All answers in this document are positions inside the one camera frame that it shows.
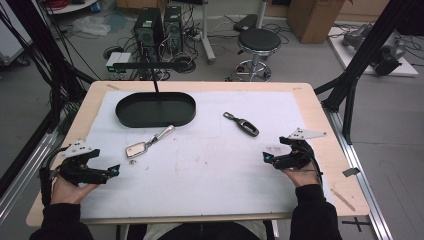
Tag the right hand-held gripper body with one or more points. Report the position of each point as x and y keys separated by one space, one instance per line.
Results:
x=296 y=160

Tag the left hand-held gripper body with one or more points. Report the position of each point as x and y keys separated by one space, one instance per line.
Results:
x=78 y=171

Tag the black car key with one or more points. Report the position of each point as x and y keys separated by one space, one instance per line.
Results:
x=246 y=126

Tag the black oval tray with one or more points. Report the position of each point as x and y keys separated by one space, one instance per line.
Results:
x=155 y=111

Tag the person's right hand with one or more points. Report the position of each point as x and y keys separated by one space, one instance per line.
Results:
x=305 y=177

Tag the person's left hand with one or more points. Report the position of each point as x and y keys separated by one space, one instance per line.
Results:
x=66 y=191

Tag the small metal bit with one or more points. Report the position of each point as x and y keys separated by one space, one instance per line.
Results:
x=132 y=162

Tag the grey tape piece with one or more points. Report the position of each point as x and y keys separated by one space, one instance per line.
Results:
x=351 y=172

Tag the thin wooden stick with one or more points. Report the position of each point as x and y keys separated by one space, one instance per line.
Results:
x=343 y=200

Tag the white table mat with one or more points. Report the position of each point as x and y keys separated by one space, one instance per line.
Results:
x=206 y=173

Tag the black tape cross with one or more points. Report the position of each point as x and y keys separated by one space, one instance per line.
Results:
x=357 y=222

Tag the white power supply box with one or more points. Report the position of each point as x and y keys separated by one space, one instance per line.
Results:
x=118 y=63

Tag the person's body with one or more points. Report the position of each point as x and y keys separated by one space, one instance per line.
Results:
x=200 y=231

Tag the black round stool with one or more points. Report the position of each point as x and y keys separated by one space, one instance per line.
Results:
x=259 y=39

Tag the brown cardboard box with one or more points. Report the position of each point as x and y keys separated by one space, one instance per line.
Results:
x=313 y=20

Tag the black flat floor device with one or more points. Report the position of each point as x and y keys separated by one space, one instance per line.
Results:
x=245 y=22

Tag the clear plastic bag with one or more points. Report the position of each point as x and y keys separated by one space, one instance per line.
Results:
x=90 y=26

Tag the white stand leg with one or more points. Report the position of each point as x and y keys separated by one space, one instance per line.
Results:
x=207 y=40

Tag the large black computer tower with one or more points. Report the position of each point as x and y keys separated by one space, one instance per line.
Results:
x=148 y=33

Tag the grey machine on board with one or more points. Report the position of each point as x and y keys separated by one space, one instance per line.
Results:
x=388 y=53

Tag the white floor board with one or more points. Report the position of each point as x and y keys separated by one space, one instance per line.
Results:
x=405 y=68

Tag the slim black computer tower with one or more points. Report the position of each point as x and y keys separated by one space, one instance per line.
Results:
x=173 y=30

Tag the aluminium rail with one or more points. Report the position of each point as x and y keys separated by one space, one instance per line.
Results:
x=23 y=173
x=360 y=180

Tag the black metal frame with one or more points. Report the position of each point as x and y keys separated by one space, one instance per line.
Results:
x=353 y=73
x=55 y=60

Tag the black camera stand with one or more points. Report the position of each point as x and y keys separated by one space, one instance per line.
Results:
x=146 y=65

